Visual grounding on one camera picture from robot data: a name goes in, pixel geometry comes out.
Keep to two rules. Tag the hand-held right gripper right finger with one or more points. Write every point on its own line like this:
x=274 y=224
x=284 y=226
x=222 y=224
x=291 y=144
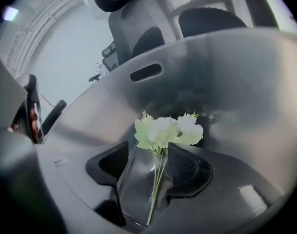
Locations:
x=194 y=174

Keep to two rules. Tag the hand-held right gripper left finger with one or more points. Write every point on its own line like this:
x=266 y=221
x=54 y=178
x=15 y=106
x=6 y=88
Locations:
x=106 y=167

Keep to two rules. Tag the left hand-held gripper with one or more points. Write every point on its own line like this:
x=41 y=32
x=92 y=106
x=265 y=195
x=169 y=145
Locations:
x=32 y=88

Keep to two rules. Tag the white flowers bunch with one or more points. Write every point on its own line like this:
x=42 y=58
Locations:
x=163 y=130

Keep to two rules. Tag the black plastic bin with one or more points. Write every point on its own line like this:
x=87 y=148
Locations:
x=236 y=82

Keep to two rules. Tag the thin brown coat rack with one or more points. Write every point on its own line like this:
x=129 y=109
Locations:
x=47 y=101

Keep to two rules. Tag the white crumpled garment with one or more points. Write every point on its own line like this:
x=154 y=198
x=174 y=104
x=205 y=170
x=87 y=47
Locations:
x=100 y=69

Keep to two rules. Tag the square ceiling light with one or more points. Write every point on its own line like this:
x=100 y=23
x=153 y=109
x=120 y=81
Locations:
x=11 y=13

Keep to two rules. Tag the black office chair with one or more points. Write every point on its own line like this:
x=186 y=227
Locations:
x=109 y=57
x=138 y=16

